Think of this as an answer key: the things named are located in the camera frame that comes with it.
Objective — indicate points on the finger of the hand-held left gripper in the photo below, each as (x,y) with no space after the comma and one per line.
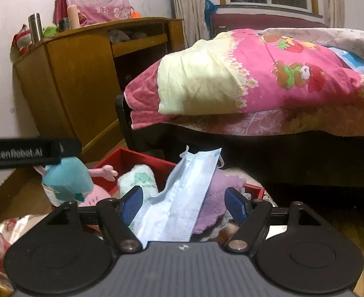
(72,147)

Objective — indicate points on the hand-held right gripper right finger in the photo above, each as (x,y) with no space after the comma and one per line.
(236,205)

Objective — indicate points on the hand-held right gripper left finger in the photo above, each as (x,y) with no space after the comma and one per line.
(132,205)

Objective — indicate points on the purple towel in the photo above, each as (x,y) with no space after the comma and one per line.
(219,191)

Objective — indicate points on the white green towel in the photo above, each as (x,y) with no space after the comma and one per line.
(137,179)

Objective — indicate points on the pink pig plush toy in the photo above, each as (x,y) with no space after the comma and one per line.
(67,176)

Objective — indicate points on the red cardboard box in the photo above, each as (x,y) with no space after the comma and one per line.
(132,161)

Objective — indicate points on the blue face mask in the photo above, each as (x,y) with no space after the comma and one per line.
(185,191)

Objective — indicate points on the wooden desk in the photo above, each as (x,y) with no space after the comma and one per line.
(77,83)

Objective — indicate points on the clear plastic bag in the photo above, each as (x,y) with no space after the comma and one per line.
(24,225)

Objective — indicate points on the red plush doll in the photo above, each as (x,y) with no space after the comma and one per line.
(22,40)

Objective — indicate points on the green plush toy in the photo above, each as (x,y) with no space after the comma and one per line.
(50,31)

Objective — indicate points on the grey cloth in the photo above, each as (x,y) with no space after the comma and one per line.
(118,36)

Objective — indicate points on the dark jar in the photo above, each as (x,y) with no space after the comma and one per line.
(64,25)

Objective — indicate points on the steel thermos bottle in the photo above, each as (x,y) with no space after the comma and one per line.
(35,27)

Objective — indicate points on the pink cartoon quilt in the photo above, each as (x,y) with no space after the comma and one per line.
(225,77)

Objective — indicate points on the pink tall cup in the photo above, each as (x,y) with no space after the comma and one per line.
(72,17)

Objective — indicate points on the pink lace cloth cover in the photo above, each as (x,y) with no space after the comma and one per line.
(92,3)

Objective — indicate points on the orange toy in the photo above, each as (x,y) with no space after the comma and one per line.
(135,12)

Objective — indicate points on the beige curtain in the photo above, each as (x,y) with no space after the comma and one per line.
(188,12)
(328,0)

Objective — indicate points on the blue plastic bag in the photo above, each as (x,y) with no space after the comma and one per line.
(209,10)

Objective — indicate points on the white floral sheet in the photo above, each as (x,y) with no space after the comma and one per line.
(333,38)

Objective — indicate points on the dark bed frame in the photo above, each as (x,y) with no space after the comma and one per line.
(293,167)

